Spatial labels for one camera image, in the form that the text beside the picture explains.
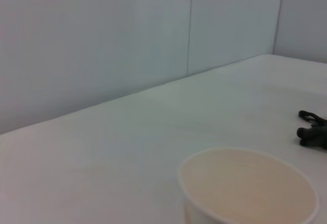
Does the white paper cup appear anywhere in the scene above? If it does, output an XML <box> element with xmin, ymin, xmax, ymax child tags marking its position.
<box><xmin>178</xmin><ymin>146</ymin><xmax>320</xmax><ymax>224</ymax></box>

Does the dark blue rag with loop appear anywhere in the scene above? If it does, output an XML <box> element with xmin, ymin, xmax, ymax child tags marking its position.
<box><xmin>296</xmin><ymin>110</ymin><xmax>327</xmax><ymax>150</ymax></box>

